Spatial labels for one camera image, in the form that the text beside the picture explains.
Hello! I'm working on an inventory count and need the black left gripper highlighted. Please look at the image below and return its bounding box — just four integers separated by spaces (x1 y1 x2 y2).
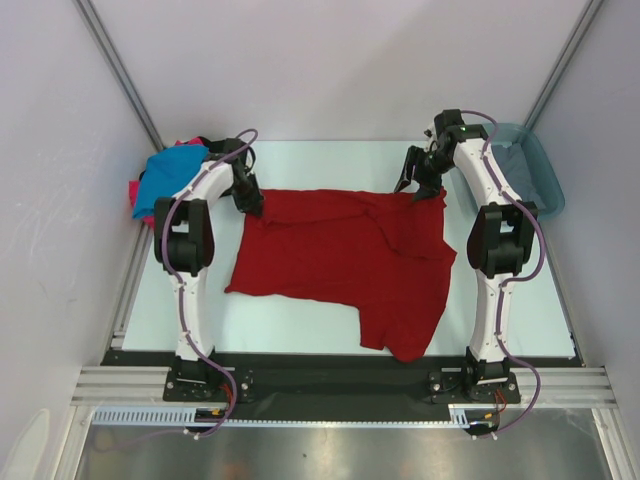
227 172 264 218

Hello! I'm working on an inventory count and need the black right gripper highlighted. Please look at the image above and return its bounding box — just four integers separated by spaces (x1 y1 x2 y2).
393 145 456 203

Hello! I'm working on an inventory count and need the blue t shirt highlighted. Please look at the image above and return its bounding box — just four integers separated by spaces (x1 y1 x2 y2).
131 144 210 221

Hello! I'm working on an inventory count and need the red t shirt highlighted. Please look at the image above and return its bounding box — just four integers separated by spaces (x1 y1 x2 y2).
225 189 456 363

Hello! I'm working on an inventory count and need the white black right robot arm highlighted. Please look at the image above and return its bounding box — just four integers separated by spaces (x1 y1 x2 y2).
395 109 545 404

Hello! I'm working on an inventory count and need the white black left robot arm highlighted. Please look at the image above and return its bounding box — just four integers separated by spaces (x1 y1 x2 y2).
154 132 264 402

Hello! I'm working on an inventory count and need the black folded t shirt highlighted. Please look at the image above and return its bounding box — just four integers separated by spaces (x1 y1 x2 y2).
138 137 213 185

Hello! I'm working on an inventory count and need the pink folded t shirt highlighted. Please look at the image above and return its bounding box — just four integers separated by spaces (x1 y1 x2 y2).
128 141 209 229

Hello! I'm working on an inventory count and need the grey t shirt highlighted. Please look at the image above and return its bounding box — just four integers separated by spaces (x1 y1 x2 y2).
492 144 546 211

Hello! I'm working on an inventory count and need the teal plastic basket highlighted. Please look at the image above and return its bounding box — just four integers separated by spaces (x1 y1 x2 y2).
452 122 567 224

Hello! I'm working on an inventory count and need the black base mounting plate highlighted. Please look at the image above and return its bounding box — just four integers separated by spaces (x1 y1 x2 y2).
99 351 586 422

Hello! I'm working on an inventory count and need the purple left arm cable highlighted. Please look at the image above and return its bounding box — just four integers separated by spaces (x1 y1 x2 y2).
92 128 260 451

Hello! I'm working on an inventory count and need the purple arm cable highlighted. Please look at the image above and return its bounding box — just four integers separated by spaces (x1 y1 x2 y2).
92 128 260 451
459 108 546 441

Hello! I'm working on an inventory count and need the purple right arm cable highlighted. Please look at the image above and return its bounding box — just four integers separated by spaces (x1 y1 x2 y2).
459 108 546 441

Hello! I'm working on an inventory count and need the right aluminium corner post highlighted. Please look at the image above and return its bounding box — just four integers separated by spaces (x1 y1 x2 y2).
524 0 607 130

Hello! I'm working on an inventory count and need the aluminium corner post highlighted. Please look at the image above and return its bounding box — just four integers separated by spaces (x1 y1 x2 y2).
72 0 165 151
524 0 607 130

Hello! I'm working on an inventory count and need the left aluminium corner post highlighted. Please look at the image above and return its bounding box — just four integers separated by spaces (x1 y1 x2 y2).
72 0 165 151

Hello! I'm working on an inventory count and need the aluminium front frame rail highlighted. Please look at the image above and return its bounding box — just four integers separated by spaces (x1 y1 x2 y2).
71 366 617 409

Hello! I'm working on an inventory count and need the grey slotted cable duct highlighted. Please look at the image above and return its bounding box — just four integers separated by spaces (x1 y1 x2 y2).
92 406 497 429

